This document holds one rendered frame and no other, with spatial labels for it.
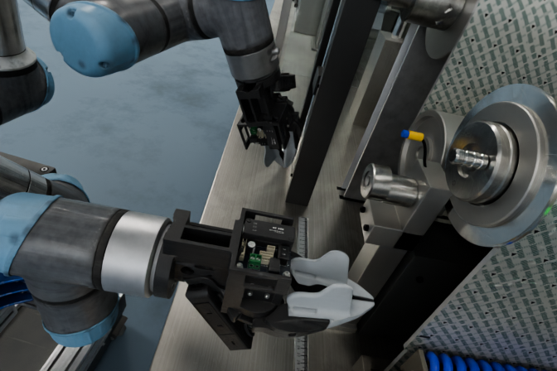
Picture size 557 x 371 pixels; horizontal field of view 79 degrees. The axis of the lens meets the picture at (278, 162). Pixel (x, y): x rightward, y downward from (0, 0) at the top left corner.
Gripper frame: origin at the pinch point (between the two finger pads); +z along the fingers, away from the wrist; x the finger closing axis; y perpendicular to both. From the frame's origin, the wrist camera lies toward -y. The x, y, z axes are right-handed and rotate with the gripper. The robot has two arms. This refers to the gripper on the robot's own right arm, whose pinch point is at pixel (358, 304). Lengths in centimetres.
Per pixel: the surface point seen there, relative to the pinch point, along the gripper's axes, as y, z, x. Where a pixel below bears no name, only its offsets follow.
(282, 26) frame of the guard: -2, -14, 102
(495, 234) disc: 12.7, 7.5, 0.5
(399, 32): 10, 18, 76
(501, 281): 8.0, 10.7, -0.3
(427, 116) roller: 12.6, 7.7, 21.0
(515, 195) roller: 16.6, 7.0, 1.1
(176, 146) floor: -109, -66, 162
